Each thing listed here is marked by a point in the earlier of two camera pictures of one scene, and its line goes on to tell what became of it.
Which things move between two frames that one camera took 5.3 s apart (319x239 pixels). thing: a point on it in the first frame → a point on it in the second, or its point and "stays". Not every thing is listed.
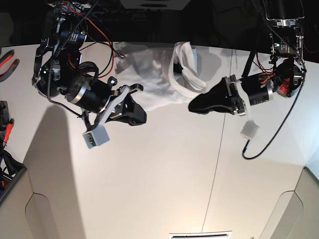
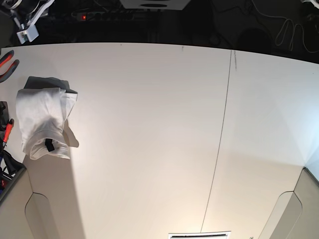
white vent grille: x=227 y=234 stays
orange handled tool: x=8 y=130 stays
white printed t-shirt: x=169 y=76 → x=43 y=113
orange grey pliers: x=5 y=57 stays
